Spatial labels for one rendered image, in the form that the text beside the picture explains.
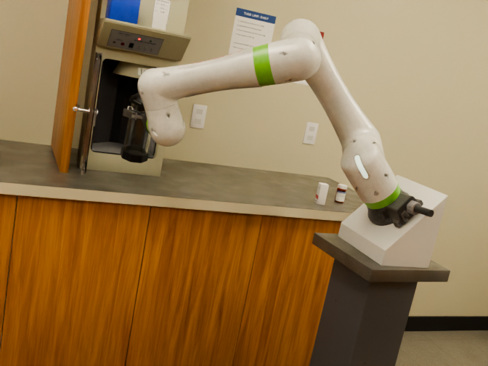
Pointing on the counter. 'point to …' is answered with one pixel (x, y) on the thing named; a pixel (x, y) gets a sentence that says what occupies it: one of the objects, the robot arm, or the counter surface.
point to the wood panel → (70, 81)
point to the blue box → (123, 10)
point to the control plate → (134, 41)
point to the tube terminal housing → (107, 164)
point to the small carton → (160, 20)
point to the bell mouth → (131, 70)
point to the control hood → (180, 43)
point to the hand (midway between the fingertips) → (142, 112)
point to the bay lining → (114, 105)
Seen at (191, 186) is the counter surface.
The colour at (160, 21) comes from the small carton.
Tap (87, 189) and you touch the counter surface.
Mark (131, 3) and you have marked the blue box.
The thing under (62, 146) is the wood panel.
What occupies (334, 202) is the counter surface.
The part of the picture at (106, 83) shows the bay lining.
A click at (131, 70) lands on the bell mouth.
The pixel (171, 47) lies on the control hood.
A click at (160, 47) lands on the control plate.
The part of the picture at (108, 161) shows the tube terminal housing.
